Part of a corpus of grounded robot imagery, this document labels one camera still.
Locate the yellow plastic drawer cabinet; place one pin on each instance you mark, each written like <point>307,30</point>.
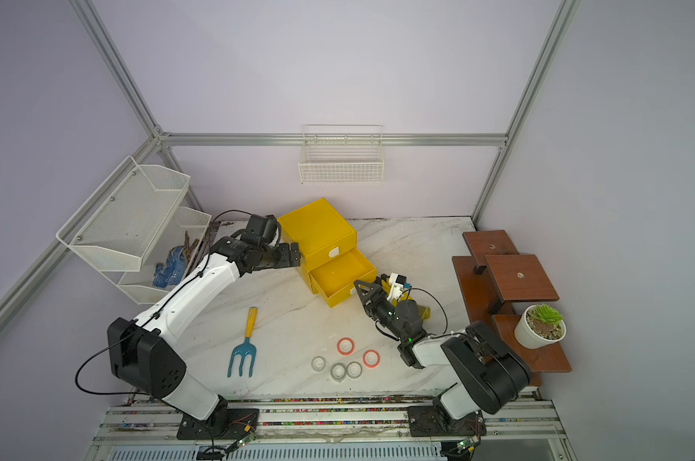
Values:
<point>322,234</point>

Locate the white wire wall basket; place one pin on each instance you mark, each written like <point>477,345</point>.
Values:
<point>341,154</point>

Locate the yellow black work glove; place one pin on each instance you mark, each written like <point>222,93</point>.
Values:
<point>424,312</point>

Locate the red tape roll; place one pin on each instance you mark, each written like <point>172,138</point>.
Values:
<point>371,359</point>
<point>345,346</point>

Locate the teal garden fork yellow handle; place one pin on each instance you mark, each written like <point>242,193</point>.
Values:
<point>246,350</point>

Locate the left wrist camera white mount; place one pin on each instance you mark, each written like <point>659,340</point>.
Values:
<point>261,230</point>

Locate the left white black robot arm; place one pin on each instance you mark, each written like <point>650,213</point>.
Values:
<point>142,351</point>

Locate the potted succulent white pot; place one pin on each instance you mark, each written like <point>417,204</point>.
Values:
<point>540,326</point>

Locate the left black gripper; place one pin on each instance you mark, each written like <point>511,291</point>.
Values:
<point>285,260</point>

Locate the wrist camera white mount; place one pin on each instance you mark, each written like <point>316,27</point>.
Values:
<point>396,287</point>
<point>261,230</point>

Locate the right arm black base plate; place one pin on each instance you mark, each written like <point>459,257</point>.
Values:
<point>428,421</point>

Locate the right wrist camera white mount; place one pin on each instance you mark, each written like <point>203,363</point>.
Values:
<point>396,287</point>

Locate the white tape roll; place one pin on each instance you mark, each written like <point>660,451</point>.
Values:
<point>318,364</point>
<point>338,372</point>
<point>354,370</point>

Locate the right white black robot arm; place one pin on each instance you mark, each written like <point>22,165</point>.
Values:
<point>488,373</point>

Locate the brown pruning tool on shelf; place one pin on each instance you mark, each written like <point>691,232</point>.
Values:
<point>189,248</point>

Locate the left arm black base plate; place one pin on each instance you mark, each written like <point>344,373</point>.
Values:
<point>227,424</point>

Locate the brown wooden stepped shelf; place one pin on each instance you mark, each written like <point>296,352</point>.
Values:
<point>495,276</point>

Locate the blue cloth item on shelf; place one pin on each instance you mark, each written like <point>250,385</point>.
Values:
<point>170,272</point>

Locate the white mesh two-tier wall shelf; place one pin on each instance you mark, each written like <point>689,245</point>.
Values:
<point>136,217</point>

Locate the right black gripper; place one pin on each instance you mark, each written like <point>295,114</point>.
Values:
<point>373,296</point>

